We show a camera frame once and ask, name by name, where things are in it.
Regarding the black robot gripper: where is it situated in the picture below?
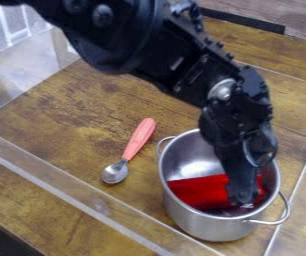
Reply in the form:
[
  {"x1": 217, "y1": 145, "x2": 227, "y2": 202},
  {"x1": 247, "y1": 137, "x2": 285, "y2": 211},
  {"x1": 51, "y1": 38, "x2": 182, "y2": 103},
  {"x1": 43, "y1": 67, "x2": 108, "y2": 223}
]
[{"x1": 199, "y1": 66, "x2": 278, "y2": 205}]

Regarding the red rectangular block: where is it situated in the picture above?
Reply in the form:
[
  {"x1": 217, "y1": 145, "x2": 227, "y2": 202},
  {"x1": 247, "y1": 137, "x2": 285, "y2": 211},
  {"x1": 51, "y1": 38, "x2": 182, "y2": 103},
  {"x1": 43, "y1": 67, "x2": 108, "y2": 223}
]
[{"x1": 166, "y1": 172, "x2": 269, "y2": 212}]

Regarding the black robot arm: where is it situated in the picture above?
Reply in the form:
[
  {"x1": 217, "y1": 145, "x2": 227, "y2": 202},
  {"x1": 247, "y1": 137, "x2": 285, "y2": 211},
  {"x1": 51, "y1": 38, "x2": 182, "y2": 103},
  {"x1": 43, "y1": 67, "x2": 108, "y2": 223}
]
[{"x1": 0, "y1": 0, "x2": 278, "y2": 205}]

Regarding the silver metal pot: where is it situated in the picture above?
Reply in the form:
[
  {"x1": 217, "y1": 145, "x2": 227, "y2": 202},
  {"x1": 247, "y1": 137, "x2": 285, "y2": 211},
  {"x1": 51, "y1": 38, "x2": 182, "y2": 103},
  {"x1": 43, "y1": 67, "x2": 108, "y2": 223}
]
[{"x1": 157, "y1": 129, "x2": 286, "y2": 242}]

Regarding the clear acrylic front barrier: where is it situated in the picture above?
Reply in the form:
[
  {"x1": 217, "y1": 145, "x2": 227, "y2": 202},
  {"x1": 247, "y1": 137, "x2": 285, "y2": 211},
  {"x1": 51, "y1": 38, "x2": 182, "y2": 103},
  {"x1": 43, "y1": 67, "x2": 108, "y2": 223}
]
[{"x1": 0, "y1": 137, "x2": 225, "y2": 256}]

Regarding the spoon with pink handle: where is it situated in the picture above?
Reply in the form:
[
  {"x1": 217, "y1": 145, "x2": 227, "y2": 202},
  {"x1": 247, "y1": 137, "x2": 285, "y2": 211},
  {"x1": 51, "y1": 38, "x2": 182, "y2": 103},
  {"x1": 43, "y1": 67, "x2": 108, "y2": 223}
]
[{"x1": 102, "y1": 118, "x2": 157, "y2": 184}]

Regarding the black strip on wall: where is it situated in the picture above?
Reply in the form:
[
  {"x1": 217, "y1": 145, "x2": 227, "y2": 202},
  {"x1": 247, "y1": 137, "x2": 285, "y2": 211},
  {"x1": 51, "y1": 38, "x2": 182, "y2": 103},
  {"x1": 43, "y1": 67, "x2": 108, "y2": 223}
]
[{"x1": 201, "y1": 7, "x2": 286, "y2": 35}]

